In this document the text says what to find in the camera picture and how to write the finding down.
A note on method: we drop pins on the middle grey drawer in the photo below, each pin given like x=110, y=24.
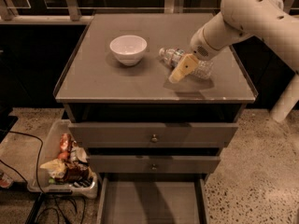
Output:
x=166, y=164

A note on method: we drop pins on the brown snack packet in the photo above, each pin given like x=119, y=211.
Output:
x=76, y=172

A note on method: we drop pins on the yellow snack bag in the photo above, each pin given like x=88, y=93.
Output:
x=56, y=168

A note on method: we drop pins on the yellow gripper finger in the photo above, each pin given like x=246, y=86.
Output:
x=183, y=66

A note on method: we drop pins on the grey drawer cabinet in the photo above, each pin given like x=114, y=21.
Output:
x=95, y=87

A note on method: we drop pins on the brass top drawer knob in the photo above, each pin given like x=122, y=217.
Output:
x=154, y=138

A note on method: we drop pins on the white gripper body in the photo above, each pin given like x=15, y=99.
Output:
x=199, y=47

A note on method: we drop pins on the bottom grey open drawer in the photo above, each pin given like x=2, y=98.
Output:
x=152, y=199

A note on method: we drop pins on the top grey drawer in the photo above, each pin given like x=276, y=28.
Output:
x=171, y=135

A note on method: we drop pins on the clear plastic water bottle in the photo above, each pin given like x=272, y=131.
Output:
x=203, y=70

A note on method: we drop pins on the metal window railing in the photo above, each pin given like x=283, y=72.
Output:
x=82, y=11

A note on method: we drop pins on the white ceramic bowl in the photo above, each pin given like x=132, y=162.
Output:
x=128, y=49

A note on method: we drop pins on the clear plastic storage bin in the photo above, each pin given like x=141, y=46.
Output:
x=40, y=180

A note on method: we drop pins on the red white floor object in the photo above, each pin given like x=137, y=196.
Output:
x=5, y=181

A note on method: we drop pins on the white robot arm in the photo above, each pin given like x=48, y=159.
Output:
x=237, y=21

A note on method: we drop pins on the red snack can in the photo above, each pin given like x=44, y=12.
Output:
x=65, y=142

